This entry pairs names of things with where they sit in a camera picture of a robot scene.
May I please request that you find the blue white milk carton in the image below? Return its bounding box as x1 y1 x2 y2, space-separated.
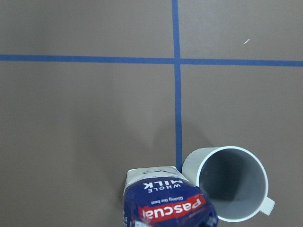
123 166 218 227

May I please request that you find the white mug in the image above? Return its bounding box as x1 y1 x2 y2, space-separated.
182 146 275 222

